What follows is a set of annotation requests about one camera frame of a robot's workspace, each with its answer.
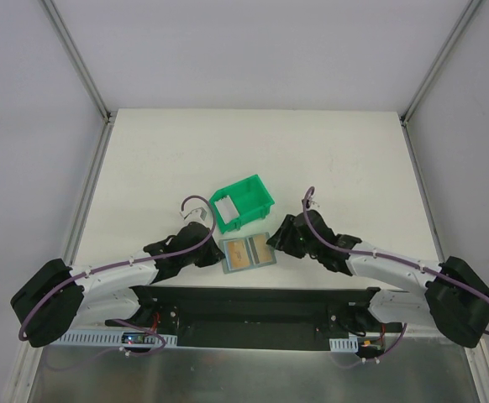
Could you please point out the left white cable duct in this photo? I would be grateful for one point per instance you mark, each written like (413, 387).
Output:
(114, 339)

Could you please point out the green plastic bin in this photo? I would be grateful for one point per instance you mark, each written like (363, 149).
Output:
(241, 203)

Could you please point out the gold credit card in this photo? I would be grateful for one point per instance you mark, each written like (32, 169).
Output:
(237, 255)
(261, 252)

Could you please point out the aluminium frame post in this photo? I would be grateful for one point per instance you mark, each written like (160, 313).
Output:
(74, 55)
(446, 50)

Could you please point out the right white cable duct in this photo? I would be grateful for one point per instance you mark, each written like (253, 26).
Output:
(344, 345)

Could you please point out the left aluminium frame post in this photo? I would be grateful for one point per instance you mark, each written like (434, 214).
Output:
(74, 55)

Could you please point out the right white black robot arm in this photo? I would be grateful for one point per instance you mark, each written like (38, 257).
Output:
(449, 295)

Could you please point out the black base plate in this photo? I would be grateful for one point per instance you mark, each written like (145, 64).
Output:
(279, 319)

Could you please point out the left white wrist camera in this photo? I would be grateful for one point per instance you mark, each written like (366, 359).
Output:
(195, 215)

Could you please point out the sage green card holder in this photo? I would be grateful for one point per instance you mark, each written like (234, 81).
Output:
(224, 263)

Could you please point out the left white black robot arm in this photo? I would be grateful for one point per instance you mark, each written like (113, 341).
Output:
(59, 297)

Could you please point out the right aluminium frame post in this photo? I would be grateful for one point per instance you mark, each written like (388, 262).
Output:
(446, 50)

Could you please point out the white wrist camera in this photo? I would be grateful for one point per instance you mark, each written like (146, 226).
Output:
(195, 215)
(311, 204)

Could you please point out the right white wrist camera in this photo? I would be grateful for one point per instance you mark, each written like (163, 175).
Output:
(311, 204)

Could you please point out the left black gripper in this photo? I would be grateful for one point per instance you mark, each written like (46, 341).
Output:
(207, 250)

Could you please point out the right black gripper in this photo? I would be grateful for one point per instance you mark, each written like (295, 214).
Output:
(286, 236)

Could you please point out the white cable duct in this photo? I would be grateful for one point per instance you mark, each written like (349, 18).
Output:
(114, 339)
(344, 345)

